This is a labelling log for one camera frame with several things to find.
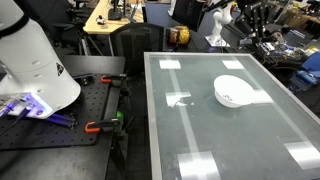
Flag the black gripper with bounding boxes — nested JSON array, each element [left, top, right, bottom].
[[236, 0, 268, 39]]

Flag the white round bowl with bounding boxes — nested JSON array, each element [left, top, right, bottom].
[[213, 74, 256, 109]]

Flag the electronics clutter pile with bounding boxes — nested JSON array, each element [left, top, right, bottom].
[[258, 31, 303, 64]]

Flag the blue box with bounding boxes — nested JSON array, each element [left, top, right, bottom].
[[300, 50, 320, 72]]

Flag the blue bottle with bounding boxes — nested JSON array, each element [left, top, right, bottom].
[[289, 69, 316, 92]]

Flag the gold and black round object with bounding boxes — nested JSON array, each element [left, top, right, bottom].
[[166, 25, 192, 46]]

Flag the black mesh chair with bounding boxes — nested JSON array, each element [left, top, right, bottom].
[[109, 22, 166, 75]]

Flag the black monitor stand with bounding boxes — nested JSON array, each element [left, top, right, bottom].
[[107, 0, 123, 21]]

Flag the wooden desk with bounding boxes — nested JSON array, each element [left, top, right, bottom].
[[82, 0, 145, 36]]

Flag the small white desk object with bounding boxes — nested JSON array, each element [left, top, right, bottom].
[[95, 15, 107, 26]]

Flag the green clamp knob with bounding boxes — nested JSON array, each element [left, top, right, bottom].
[[115, 111, 125, 123]]

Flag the orange handled black clamp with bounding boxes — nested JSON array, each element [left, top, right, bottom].
[[100, 73, 128, 88], [84, 118, 122, 134]]

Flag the purple lit cables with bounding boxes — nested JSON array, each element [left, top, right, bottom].
[[46, 113, 78, 130]]

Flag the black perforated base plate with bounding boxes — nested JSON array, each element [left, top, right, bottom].
[[0, 73, 122, 152]]

